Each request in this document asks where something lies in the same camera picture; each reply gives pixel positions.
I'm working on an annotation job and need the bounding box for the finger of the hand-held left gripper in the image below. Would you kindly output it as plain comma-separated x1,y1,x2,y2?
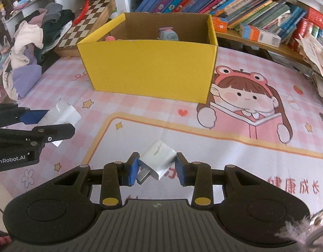
0,104,49,130
32,123,76,148

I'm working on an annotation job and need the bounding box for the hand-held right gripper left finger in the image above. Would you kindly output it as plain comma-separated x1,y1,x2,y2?
54,152,140,207

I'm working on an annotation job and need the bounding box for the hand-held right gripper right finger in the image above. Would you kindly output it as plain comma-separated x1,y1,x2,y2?
175,152,267,208

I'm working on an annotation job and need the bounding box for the white plastic wrapper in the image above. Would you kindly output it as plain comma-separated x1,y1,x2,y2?
37,98,82,147

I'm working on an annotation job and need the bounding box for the white charger plug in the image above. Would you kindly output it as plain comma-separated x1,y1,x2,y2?
136,140,177,185

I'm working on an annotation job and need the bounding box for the yellow cardboard box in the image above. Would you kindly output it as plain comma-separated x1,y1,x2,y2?
77,12,219,104

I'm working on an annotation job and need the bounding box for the small purple grey toy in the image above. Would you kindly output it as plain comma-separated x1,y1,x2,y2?
158,27,180,42

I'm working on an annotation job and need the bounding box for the pink cartoon printed desktop cloth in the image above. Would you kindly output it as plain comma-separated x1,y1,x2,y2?
6,43,323,216

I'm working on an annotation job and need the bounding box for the pile of clothes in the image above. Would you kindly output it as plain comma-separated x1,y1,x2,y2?
1,2,76,100

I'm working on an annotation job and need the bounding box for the dark red clothing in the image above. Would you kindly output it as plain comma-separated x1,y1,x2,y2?
0,228,12,252

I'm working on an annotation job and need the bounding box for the red tassel ornament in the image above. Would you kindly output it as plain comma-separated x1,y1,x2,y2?
72,0,92,25

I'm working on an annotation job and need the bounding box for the wooden chessboard box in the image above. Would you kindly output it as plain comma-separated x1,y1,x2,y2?
54,0,117,57

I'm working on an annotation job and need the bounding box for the small orange blue box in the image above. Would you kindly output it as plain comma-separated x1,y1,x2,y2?
211,16,229,34

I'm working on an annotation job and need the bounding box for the orange white carton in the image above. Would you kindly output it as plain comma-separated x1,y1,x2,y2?
240,23,282,48

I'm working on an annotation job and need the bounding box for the stack of loose papers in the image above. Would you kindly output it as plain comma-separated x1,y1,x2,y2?
299,30,323,111

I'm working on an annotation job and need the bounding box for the red thick book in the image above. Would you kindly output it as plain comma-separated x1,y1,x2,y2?
289,7,323,58

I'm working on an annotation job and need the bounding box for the grey fluffy keychain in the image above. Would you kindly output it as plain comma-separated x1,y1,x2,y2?
274,209,323,252

